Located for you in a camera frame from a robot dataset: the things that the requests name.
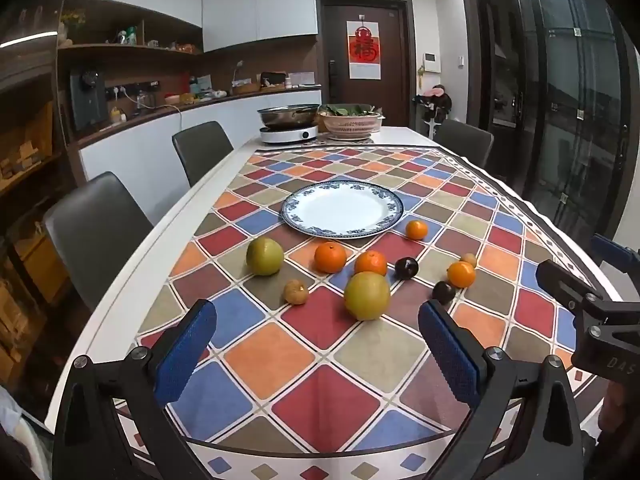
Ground black framed glass door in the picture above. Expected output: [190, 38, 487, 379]
[460, 0, 636, 241]

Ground pink plastic basket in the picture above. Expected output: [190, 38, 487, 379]
[318, 110, 386, 141]

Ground blue rimmed white plate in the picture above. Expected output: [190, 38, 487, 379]
[280, 181, 405, 239]

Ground green leafy vegetables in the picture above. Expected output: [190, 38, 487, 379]
[322, 103, 383, 118]

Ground grey dining chair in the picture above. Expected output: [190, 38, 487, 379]
[172, 121, 235, 188]
[434, 119, 495, 168]
[42, 171, 155, 311]

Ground dark brown door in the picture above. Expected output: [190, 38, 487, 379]
[316, 0, 415, 130]

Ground white counter cabinet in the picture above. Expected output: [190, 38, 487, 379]
[75, 87, 323, 211]

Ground white cloth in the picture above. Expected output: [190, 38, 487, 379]
[0, 385, 51, 480]

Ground large yellow pear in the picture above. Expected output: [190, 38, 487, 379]
[343, 271, 391, 321]

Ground green pear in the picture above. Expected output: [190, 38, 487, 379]
[245, 237, 285, 277]

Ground white induction cooker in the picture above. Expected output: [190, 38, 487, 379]
[258, 123, 321, 146]

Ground white cable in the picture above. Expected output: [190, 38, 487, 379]
[135, 91, 184, 133]

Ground steel pan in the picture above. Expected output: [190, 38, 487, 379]
[257, 104, 321, 129]

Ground black countertop appliance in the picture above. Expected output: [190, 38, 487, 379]
[69, 67, 108, 131]

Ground white wall cabinets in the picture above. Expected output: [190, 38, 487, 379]
[65, 0, 321, 53]

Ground wooden wall shelf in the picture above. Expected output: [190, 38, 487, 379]
[55, 0, 206, 136]

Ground wooden storage shelf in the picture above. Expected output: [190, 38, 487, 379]
[0, 60, 73, 391]

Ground checkered colourful tablecloth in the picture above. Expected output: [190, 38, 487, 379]
[112, 145, 621, 480]

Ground red and white wall calendar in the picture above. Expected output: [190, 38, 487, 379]
[347, 20, 382, 80]

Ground brown round fruit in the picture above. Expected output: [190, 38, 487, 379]
[283, 280, 309, 306]

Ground person's right hand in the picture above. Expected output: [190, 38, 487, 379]
[600, 385, 640, 441]

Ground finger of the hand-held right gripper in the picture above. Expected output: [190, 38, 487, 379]
[536, 260, 608, 321]
[591, 234, 640, 273]

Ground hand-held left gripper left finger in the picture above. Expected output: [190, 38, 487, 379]
[52, 299, 218, 480]

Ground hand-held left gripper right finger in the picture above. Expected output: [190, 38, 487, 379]
[418, 300, 586, 480]

